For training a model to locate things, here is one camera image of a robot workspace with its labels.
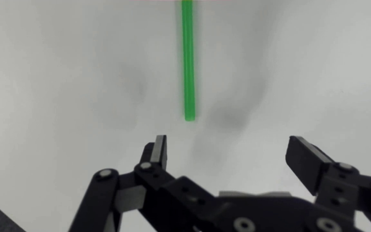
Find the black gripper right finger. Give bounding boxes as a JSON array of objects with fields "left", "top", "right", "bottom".
[{"left": 284, "top": 134, "right": 371, "bottom": 232}]

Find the green straw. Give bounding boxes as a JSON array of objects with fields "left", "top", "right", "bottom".
[{"left": 178, "top": 0, "right": 198, "bottom": 123}]

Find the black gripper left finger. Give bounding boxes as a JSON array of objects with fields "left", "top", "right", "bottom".
[{"left": 68, "top": 134, "right": 216, "bottom": 232}]

